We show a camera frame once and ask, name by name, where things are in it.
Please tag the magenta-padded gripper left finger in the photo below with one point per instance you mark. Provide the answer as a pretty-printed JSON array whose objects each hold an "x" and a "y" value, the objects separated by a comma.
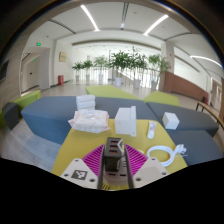
[{"x": 75, "y": 171}]

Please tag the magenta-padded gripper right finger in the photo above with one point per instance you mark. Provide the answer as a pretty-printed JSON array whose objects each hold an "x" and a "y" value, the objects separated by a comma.
[{"x": 151, "y": 171}]

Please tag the black charger block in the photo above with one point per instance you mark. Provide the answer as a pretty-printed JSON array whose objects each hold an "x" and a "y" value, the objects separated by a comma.
[{"x": 114, "y": 156}]

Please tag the white tube with red print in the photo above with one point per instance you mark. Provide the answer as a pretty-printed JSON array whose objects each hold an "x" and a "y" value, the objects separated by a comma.
[{"x": 151, "y": 130}]

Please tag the pink wet wipes pack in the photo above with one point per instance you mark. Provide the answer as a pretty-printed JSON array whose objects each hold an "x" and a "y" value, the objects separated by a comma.
[{"x": 88, "y": 120}]

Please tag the small white cube box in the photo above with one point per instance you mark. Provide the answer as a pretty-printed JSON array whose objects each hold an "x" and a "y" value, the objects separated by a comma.
[{"x": 170, "y": 120}]

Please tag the wide grey seat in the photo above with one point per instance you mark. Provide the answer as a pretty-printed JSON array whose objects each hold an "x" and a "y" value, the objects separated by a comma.
[{"x": 200, "y": 146}]

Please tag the white box with flap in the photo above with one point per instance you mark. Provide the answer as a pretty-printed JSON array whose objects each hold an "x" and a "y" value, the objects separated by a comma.
[{"x": 125, "y": 121}]

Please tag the long curved grey seat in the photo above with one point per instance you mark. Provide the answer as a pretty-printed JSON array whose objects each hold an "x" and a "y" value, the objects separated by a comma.
[{"x": 46, "y": 115}]

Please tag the grey seat with pointed end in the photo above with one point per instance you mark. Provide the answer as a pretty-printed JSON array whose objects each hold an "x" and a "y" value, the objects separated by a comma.
[{"x": 196, "y": 118}]

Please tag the stack of white packs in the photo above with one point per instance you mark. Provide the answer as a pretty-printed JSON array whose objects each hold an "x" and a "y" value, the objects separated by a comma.
[{"x": 85, "y": 101}]

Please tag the wooden bench with black legs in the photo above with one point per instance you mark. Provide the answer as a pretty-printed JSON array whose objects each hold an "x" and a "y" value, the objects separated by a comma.
[{"x": 208, "y": 108}]

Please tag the dark grey cube stool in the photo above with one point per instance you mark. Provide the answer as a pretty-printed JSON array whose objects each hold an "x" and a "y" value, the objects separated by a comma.
[{"x": 10, "y": 115}]

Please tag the lime green bench seat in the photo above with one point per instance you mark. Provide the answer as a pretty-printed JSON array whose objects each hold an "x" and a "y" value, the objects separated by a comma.
[{"x": 26, "y": 99}]

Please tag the red bin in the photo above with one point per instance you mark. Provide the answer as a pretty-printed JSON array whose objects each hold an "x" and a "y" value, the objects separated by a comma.
[{"x": 60, "y": 80}]

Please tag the row of potted plants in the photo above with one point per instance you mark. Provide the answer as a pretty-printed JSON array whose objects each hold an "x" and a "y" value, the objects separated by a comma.
[{"x": 120, "y": 61}]

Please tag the ceiling light strips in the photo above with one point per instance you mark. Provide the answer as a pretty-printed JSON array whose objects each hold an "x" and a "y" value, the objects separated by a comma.
[{"x": 89, "y": 17}]

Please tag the framed wall picture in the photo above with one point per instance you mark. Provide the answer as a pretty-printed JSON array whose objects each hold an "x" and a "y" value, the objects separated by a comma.
[{"x": 63, "y": 56}]

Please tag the dark wall screen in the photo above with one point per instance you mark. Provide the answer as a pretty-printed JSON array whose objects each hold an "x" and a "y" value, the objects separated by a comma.
[{"x": 4, "y": 71}]

